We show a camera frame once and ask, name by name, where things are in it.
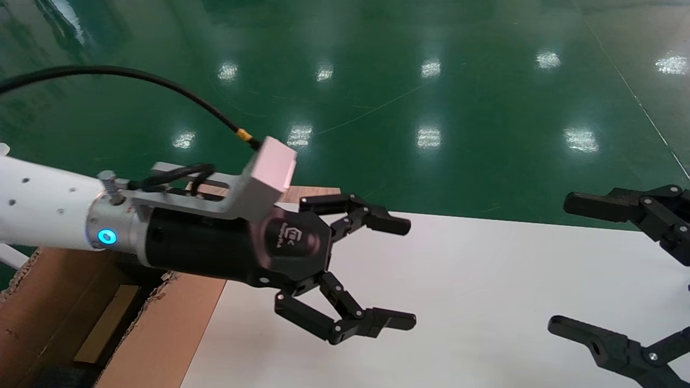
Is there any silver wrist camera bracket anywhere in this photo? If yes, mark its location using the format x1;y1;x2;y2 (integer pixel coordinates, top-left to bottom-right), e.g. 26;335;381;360
97;136;298;220

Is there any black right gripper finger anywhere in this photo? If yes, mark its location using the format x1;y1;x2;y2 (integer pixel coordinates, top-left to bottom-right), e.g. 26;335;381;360
563;185;690;267
547;316;690;388

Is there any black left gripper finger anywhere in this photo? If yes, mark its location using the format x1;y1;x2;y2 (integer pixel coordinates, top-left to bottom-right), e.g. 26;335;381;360
299;193;412;243
274;271;417;345

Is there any large cardboard box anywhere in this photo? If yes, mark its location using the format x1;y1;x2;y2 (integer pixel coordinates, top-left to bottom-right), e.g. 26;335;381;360
0;248;227;388

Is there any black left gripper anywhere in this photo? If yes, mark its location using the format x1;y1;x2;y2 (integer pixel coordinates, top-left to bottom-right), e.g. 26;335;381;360
143;207;333;289

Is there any white bar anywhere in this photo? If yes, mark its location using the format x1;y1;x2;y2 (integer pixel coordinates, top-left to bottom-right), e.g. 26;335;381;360
0;244;29;270

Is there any small cardboard box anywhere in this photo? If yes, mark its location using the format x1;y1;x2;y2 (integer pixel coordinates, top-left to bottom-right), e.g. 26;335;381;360
73;285;141;363

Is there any short black looped cable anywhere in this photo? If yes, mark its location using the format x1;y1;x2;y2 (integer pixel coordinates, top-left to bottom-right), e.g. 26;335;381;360
128;164;217;197

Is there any long black cable gold connector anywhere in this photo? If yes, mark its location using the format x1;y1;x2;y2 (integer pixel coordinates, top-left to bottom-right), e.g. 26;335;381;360
0;65;263;151

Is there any wooden pallet board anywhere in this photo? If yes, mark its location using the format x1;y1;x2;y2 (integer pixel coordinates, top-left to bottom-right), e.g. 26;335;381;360
186;182;341;204

